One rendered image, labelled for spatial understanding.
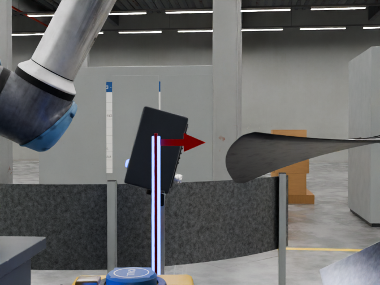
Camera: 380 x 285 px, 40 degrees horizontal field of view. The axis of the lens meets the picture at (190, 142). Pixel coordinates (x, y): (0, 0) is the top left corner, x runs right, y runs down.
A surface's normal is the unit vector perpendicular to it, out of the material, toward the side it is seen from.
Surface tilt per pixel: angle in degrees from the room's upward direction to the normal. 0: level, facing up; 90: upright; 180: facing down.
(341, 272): 55
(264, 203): 90
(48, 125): 99
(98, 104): 90
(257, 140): 164
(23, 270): 90
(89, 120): 90
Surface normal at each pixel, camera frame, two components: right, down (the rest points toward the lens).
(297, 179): -0.13, 0.02
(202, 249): 0.45, 0.02
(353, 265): -0.65, -0.56
